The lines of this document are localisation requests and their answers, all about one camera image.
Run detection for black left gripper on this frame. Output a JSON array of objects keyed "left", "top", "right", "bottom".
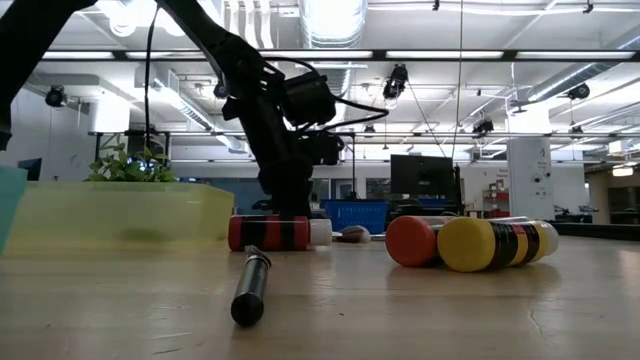
[{"left": 222, "top": 64, "right": 336, "bottom": 219}]

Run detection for red paint bottle white cap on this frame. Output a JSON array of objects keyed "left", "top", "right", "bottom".
[{"left": 227, "top": 214, "right": 334, "bottom": 253}]

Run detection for wide-headed black paintbrush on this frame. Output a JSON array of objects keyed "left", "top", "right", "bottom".
[{"left": 337, "top": 224, "right": 373, "bottom": 245}]

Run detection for black paintbrush silver ferrule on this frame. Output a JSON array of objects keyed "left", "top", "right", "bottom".
[{"left": 229, "top": 244, "right": 274, "bottom": 329}]

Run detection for orange paint bottle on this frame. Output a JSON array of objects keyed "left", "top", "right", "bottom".
[{"left": 384, "top": 214, "right": 531, "bottom": 269}]

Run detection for yellow paint bottle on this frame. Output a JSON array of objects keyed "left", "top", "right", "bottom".
[{"left": 436, "top": 216, "right": 560, "bottom": 274}]

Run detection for blue plastic bin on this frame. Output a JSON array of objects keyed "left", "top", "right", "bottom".
[{"left": 319, "top": 198, "right": 391, "bottom": 236}]

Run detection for black computer monitor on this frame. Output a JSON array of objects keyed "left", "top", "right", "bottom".
[{"left": 389, "top": 154, "right": 457, "bottom": 199}]

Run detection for white ventilation pipe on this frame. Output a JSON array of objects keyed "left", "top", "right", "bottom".
[{"left": 149, "top": 67, "right": 251, "bottom": 155}]

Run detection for green artificial plant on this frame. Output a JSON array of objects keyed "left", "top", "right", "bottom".
[{"left": 84, "top": 142, "right": 179, "bottom": 184}]

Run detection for yellow translucent plastic tray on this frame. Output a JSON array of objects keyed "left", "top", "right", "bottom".
[{"left": 4, "top": 180, "right": 235, "bottom": 256}]

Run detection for black beam with light panels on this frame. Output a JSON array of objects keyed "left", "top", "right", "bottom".
[{"left": 0, "top": 48, "right": 640, "bottom": 63}]

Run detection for red storage shelf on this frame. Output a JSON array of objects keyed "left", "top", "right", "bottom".
[{"left": 482, "top": 182, "right": 511, "bottom": 220}]

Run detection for white building pillar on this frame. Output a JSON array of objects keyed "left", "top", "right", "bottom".
[{"left": 506, "top": 107, "right": 556, "bottom": 221}]

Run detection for small dark screen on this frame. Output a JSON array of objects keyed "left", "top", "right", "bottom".
[{"left": 17, "top": 157, "right": 44, "bottom": 182}]

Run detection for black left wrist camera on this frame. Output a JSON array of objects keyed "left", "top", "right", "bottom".
[{"left": 299, "top": 129, "right": 346, "bottom": 167}]

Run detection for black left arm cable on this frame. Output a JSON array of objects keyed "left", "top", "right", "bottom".
[{"left": 143, "top": 3, "right": 162, "bottom": 151}]

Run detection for silver ribbed ventilation duct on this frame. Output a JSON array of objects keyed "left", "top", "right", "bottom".
[{"left": 298, "top": 0, "right": 370, "bottom": 99}]

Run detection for thin hanging cord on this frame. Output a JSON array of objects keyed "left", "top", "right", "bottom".
[{"left": 451, "top": 0, "right": 465, "bottom": 160}]

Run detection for grey slanted ventilation duct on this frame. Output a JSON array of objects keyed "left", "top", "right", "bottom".
[{"left": 524, "top": 24, "right": 640, "bottom": 104}]

